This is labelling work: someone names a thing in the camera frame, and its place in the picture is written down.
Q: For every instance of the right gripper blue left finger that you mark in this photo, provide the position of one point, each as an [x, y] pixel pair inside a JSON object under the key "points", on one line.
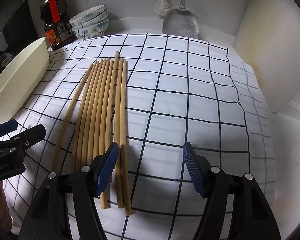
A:
{"points": [[102, 168]]}

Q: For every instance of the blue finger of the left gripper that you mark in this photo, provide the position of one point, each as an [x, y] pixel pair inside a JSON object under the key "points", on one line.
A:
{"points": [[8, 127]]}

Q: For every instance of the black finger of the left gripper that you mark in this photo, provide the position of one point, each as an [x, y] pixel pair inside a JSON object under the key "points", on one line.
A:
{"points": [[29, 138]]}

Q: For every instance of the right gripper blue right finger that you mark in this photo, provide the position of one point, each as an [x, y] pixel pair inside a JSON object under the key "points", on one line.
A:
{"points": [[198, 167]]}

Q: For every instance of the left hand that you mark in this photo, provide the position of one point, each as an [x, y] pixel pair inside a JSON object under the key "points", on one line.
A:
{"points": [[5, 218]]}

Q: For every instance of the large white bowl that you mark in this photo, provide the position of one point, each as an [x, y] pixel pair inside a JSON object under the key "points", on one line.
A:
{"points": [[21, 76]]}

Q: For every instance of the white checkered cloth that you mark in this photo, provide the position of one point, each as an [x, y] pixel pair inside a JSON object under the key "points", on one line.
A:
{"points": [[178, 90]]}

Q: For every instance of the soy sauce bottle red cap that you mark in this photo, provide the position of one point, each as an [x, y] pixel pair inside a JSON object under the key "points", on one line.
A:
{"points": [[57, 27]]}

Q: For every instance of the black range hood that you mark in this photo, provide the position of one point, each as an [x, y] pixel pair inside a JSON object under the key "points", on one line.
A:
{"points": [[17, 29]]}

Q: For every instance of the stacked patterned ceramic bowls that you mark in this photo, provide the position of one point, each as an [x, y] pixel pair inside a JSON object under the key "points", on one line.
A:
{"points": [[90, 23]]}

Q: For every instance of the metal spatula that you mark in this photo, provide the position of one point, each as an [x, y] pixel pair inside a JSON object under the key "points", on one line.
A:
{"points": [[181, 21]]}

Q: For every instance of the white cutting board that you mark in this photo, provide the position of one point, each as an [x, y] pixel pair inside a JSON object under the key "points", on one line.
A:
{"points": [[269, 41]]}

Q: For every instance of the white dish brush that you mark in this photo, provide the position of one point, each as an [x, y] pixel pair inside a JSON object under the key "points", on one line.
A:
{"points": [[162, 7]]}

